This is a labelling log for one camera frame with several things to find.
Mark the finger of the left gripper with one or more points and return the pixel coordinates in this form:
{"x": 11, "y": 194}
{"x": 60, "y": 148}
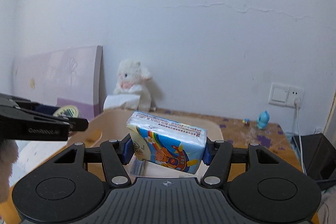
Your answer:
{"x": 22, "y": 103}
{"x": 76, "y": 124}

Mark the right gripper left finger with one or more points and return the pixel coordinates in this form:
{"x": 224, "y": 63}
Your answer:
{"x": 114, "y": 155}

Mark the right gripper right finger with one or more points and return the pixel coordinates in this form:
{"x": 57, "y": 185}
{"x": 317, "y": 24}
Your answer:
{"x": 217, "y": 157}

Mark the round decorated tin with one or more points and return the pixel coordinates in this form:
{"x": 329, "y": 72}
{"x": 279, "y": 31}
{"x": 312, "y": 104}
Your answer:
{"x": 67, "y": 111}

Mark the white card box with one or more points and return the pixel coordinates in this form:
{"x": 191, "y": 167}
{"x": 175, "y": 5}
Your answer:
{"x": 138, "y": 167}

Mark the colourful tissue pack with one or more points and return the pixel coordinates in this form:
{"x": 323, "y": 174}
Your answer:
{"x": 167, "y": 143}

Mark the purple bed headboard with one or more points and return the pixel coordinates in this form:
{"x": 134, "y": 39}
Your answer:
{"x": 61, "y": 78}

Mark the gold tissue box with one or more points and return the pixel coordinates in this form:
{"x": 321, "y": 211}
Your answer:
{"x": 121, "y": 101}

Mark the small blue bird figurine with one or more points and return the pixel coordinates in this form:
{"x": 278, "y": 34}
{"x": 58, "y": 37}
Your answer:
{"x": 262, "y": 120}

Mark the white plush lamb toy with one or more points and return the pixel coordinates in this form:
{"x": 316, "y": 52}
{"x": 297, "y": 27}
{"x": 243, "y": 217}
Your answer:
{"x": 131, "y": 79}

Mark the white wall switch socket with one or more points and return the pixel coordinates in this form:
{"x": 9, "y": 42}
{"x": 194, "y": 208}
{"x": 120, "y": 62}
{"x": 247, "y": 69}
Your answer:
{"x": 286, "y": 95}

